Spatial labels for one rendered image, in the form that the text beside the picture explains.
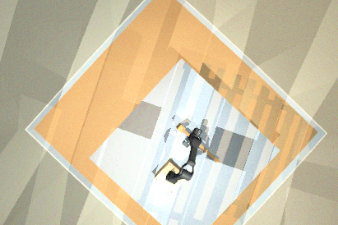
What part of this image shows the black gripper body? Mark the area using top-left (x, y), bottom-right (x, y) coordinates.
top-left (182, 134), bottom-right (192, 148)

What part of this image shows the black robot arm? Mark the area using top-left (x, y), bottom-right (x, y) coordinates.
top-left (165, 127), bottom-right (202, 184)

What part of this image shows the brown wooden post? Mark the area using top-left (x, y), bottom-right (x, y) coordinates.
top-left (176, 123), bottom-right (186, 133)

